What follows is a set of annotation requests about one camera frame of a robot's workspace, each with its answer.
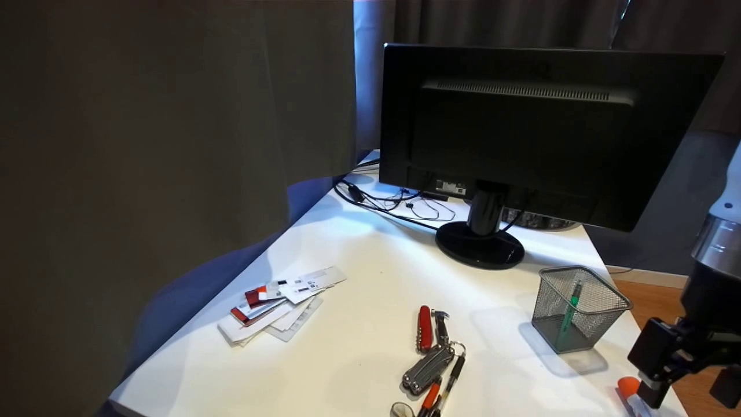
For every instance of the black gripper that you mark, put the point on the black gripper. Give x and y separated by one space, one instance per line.
714 315

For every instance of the glue stick with orange cap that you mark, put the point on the glue stick with orange cap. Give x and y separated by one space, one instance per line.
630 386

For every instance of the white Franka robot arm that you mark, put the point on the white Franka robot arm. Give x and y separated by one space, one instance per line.
722 239

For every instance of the black mesh pen cup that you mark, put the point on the black mesh pen cup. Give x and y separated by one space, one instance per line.
593 308

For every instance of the green pen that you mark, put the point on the green pen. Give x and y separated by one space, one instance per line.
572 308

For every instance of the black pen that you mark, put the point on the black pen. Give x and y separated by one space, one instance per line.
457 372

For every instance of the grey metal clip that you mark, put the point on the grey metal clip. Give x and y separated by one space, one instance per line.
442 327

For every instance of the red pocket knife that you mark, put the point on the red pocket knife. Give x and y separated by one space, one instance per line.
425 327

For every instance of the black monitor on round stand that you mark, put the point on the black monitor on round stand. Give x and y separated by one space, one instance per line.
541 130

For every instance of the small round coin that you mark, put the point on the small round coin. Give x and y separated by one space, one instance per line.
402 409

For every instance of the white card with black marks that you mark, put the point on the white card with black marks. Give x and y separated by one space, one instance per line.
321 279

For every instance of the translucent card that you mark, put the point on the translucent card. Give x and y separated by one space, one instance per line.
303 321

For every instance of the red and white card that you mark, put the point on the red and white card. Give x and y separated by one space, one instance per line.
241 315
259 295

